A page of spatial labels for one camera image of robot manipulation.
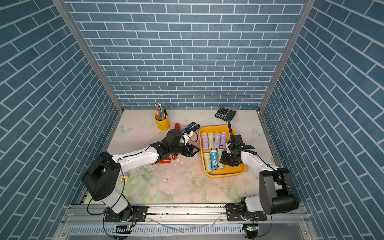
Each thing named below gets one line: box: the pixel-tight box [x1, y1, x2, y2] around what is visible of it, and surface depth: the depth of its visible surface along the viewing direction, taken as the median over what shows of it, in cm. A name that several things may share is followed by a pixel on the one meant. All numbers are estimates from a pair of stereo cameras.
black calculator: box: [214, 107, 237, 122], surface depth 118 cm
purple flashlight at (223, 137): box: [219, 132, 228, 150], surface depth 102 cm
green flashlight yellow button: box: [208, 132, 215, 150], surface depth 101 cm
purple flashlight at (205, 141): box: [201, 133, 209, 151], surface depth 98 cm
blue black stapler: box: [185, 122, 201, 131], surface depth 110 cm
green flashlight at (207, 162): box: [203, 152, 212, 174], surface depth 90 cm
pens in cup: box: [154, 103, 168, 121], surface depth 104 cm
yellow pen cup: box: [155, 113, 171, 131], surface depth 105 cm
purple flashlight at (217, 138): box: [214, 132, 221, 151], surface depth 101 cm
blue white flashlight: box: [210, 150, 218, 171], surface depth 91 cm
